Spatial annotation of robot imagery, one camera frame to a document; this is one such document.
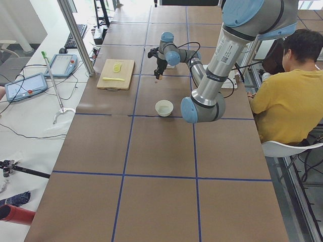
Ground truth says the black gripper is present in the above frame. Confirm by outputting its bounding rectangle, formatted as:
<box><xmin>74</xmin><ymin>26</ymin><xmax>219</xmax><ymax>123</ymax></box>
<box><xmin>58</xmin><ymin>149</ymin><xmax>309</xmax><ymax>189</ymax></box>
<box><xmin>154</xmin><ymin>57</ymin><xmax>167</xmax><ymax>77</ymax></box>

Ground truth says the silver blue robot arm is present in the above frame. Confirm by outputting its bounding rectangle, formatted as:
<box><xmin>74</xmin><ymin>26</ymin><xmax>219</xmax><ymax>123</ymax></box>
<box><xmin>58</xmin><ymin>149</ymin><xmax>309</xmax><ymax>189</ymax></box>
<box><xmin>148</xmin><ymin>1</ymin><xmax>298</xmax><ymax>124</ymax></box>

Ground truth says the clear plastic egg box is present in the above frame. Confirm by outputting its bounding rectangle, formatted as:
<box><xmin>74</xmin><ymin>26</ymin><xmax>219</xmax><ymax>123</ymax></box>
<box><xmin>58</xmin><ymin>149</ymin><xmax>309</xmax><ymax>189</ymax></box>
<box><xmin>166</xmin><ymin>65</ymin><xmax>176</xmax><ymax>70</ymax></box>

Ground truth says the bamboo cutting board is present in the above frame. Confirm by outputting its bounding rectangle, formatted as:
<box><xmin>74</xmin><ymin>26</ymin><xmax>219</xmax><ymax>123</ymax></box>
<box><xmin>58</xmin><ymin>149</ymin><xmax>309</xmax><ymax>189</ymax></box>
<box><xmin>97</xmin><ymin>59</ymin><xmax>135</xmax><ymax>90</ymax></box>

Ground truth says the white bowl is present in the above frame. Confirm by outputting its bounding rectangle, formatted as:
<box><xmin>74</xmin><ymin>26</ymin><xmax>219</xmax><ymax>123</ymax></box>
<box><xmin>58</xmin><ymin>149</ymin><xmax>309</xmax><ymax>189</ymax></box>
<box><xmin>155</xmin><ymin>100</ymin><xmax>174</xmax><ymax>117</ymax></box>

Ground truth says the yellow plastic knife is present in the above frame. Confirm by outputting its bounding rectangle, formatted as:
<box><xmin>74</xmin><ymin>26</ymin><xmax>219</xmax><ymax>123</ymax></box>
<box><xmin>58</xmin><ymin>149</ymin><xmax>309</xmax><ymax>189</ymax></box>
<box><xmin>102</xmin><ymin>77</ymin><xmax>125</xmax><ymax>81</ymax></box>

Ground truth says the black keyboard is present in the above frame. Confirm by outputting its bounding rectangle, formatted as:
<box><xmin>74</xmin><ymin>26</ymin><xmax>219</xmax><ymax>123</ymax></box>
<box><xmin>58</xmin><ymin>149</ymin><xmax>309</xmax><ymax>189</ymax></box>
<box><xmin>64</xmin><ymin>24</ymin><xmax>87</xmax><ymax>49</ymax></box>

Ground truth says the far teach pendant tablet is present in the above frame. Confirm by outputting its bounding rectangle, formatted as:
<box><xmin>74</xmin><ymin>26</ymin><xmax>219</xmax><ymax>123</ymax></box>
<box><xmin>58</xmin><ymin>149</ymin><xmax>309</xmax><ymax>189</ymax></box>
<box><xmin>49</xmin><ymin>54</ymin><xmax>78</xmax><ymax>78</ymax></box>

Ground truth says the teach pendant tablet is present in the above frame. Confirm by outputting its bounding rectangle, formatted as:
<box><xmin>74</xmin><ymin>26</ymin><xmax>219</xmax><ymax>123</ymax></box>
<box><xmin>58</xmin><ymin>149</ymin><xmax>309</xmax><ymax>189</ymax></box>
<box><xmin>5</xmin><ymin>73</ymin><xmax>47</xmax><ymax>102</ymax></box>
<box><xmin>49</xmin><ymin>54</ymin><xmax>78</xmax><ymax>78</ymax></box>

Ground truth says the black computer mouse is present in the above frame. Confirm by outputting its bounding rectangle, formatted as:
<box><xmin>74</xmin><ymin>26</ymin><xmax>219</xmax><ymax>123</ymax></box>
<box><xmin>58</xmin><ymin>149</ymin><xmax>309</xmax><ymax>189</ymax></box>
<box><xmin>59</xmin><ymin>47</ymin><xmax>68</xmax><ymax>54</ymax></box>

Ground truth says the metal grabber stick green tip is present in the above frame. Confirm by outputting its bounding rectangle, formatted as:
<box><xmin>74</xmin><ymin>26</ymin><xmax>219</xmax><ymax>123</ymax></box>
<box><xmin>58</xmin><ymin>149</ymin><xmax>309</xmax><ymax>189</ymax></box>
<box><xmin>41</xmin><ymin>51</ymin><xmax>76</xmax><ymax>125</ymax></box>

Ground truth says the near teach pendant tablet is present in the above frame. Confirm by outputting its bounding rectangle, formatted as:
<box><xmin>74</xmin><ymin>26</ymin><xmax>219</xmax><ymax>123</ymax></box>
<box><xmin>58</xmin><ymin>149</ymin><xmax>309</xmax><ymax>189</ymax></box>
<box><xmin>5</xmin><ymin>73</ymin><xmax>47</xmax><ymax>102</ymax></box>

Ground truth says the person in yellow shirt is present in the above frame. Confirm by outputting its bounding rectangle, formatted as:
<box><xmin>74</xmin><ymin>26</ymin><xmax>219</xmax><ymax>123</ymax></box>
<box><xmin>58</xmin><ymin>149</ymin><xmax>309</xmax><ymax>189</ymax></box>
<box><xmin>247</xmin><ymin>29</ymin><xmax>322</xmax><ymax>145</ymax></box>

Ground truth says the white chair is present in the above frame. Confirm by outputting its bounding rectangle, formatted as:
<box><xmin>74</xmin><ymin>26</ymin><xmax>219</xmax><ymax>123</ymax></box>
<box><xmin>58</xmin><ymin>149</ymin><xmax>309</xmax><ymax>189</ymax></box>
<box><xmin>261</xmin><ymin>141</ymin><xmax>322</xmax><ymax>157</ymax></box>

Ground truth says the black tripod clamp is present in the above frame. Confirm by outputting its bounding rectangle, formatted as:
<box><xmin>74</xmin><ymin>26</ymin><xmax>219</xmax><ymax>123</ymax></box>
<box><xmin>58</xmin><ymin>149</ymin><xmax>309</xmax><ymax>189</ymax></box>
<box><xmin>1</xmin><ymin>160</ymin><xmax>50</xmax><ymax>178</ymax></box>

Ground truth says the blue patterned cloth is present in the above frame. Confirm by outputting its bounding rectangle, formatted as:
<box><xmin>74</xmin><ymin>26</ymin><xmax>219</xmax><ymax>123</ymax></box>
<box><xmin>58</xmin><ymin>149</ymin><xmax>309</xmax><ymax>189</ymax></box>
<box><xmin>1</xmin><ymin>191</ymin><xmax>31</xmax><ymax>207</ymax></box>

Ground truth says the red cylinder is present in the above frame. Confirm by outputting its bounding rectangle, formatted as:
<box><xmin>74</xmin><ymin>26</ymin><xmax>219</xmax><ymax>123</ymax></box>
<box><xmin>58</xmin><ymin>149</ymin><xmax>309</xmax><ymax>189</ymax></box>
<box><xmin>1</xmin><ymin>204</ymin><xmax>35</xmax><ymax>225</ymax></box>

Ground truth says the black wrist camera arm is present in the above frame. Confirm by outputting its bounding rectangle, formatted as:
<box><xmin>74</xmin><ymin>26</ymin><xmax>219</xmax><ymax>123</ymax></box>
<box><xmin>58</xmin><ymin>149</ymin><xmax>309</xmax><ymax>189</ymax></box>
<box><xmin>147</xmin><ymin>47</ymin><xmax>159</xmax><ymax>58</ymax></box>

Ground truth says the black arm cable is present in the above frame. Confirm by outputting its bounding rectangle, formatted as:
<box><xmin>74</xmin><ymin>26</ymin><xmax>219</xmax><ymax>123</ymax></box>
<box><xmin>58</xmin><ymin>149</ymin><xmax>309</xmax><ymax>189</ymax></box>
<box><xmin>175</xmin><ymin>41</ymin><xmax>202</xmax><ymax>61</ymax></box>

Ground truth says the aluminium frame post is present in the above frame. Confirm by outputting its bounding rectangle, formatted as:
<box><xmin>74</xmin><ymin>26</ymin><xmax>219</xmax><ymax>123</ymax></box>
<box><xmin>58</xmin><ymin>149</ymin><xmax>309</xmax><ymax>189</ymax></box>
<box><xmin>57</xmin><ymin>0</ymin><xmax>95</xmax><ymax>77</ymax></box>

